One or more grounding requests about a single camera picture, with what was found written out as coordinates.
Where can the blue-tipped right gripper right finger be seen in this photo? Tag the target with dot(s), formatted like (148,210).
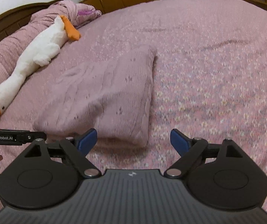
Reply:
(221,176)

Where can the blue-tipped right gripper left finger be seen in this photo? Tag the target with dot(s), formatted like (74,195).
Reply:
(45,175)

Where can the pink knitted cardigan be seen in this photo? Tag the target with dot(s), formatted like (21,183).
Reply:
(113,97)

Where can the rolled pink quilt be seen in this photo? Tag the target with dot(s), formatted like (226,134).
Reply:
(12,46)

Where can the white plush goose toy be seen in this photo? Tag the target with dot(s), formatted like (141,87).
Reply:
(38,53)

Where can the pink floral bedspread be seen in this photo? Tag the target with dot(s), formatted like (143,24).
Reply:
(210,77)

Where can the dark wooden headboard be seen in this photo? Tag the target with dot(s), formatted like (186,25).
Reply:
(13,19)

